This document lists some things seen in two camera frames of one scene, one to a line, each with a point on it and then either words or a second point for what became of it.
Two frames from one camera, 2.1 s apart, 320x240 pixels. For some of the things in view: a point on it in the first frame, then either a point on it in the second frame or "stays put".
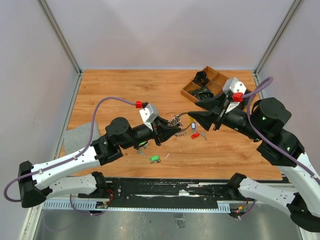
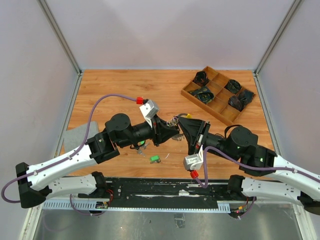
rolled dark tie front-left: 203,93 stays put
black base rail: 163,189 stays put
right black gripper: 205,118 to 192,128
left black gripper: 160,128 stays put
